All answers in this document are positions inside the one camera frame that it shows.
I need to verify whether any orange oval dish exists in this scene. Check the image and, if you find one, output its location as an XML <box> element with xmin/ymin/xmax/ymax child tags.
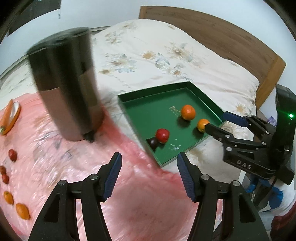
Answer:
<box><xmin>1</xmin><ymin>99</ymin><xmax>21</xmax><ymax>136</ymax></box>

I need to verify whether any dark purple plum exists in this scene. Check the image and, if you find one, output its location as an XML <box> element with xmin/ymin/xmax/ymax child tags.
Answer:
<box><xmin>147</xmin><ymin>137</ymin><xmax>159</xmax><ymax>150</ymax></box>

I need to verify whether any wooden headboard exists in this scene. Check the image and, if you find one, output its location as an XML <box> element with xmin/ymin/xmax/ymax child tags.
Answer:
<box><xmin>139</xmin><ymin>6</ymin><xmax>286</xmax><ymax>108</ymax></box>

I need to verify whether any orange mandarin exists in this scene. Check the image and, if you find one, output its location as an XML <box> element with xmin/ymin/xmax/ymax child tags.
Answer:
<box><xmin>16</xmin><ymin>203</ymin><xmax>30</xmax><ymax>220</ymax></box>
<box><xmin>3</xmin><ymin>191</ymin><xmax>14</xmax><ymax>205</ymax></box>
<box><xmin>197</xmin><ymin>118</ymin><xmax>210</xmax><ymax>133</ymax></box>
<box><xmin>181</xmin><ymin>104</ymin><xmax>196</xmax><ymax>121</ymax></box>

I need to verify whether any dark window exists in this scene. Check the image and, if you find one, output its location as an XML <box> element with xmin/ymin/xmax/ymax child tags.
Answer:
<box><xmin>8</xmin><ymin>0</ymin><xmax>61</xmax><ymax>35</ymax></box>

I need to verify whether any pink plastic sheet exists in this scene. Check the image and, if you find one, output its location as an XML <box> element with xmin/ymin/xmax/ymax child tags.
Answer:
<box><xmin>1</xmin><ymin>93</ymin><xmax>198</xmax><ymax>240</ymax></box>

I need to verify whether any green tray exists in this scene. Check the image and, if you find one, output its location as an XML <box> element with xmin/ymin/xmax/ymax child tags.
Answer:
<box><xmin>118</xmin><ymin>81</ymin><xmax>224</xmax><ymax>167</ymax></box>

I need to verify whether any small red apple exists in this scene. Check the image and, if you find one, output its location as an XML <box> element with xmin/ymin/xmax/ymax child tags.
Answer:
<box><xmin>8</xmin><ymin>149</ymin><xmax>18</xmax><ymax>162</ymax></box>

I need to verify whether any black and bronze kettle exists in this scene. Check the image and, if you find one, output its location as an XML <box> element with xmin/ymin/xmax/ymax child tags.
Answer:
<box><xmin>26</xmin><ymin>27</ymin><xmax>103</xmax><ymax>143</ymax></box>

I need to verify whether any floral bed quilt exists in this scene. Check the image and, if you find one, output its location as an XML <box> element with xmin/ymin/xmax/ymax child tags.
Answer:
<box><xmin>0</xmin><ymin>19</ymin><xmax>260</xmax><ymax>183</ymax></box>

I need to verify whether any dark red apple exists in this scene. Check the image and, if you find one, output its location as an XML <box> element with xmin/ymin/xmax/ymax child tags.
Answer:
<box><xmin>156</xmin><ymin>128</ymin><xmax>170</xmax><ymax>144</ymax></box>

